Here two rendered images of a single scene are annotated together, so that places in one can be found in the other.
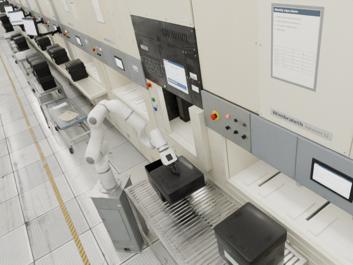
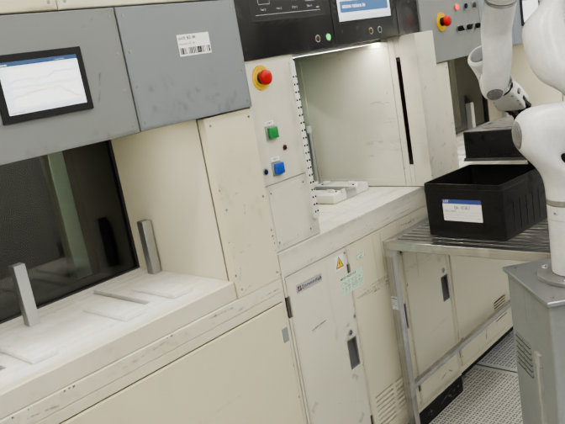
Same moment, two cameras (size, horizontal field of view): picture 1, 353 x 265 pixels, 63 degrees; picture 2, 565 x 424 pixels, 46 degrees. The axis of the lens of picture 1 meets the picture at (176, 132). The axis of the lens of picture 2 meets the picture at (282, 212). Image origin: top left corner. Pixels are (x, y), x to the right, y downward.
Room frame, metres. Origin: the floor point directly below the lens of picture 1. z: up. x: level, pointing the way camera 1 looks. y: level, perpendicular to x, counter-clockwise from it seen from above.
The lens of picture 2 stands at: (3.04, 1.87, 1.38)
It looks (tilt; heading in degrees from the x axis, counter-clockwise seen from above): 13 degrees down; 251
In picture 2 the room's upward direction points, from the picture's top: 10 degrees counter-clockwise
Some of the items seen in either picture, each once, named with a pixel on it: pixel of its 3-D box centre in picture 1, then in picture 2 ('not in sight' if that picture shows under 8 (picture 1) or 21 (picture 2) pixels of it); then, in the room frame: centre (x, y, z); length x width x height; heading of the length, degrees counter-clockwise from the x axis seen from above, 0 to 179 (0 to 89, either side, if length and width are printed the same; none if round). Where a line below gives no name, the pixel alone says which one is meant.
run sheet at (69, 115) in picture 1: (68, 115); not in sight; (3.99, 1.56, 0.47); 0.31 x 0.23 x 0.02; 48
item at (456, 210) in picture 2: (168, 175); (486, 199); (1.76, 0.13, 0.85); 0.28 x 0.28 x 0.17; 21
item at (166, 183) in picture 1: (176, 176); (522, 132); (1.54, 0.06, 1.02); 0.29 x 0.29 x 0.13; 25
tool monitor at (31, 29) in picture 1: (42, 27); not in sight; (4.98, 1.74, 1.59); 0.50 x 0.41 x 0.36; 116
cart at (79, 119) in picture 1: (71, 123); not in sight; (4.16, 1.61, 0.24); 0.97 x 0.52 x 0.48; 29
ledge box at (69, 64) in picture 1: (76, 69); not in sight; (4.60, 1.37, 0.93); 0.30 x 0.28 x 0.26; 23
